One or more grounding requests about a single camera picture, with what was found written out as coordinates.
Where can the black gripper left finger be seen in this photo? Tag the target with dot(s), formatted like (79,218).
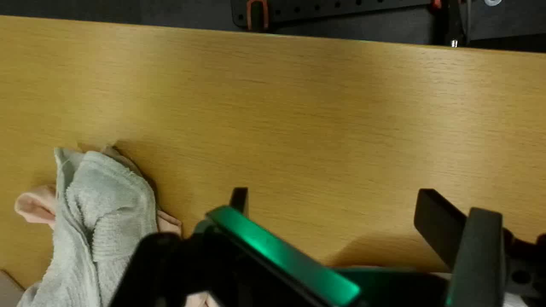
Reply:
(319,283)

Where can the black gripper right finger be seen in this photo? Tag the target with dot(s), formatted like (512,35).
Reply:
(469,244)

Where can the grey towel cloth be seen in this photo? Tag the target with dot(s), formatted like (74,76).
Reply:
(103,211)

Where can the light pink cloth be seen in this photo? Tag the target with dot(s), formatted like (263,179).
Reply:
(39,203)

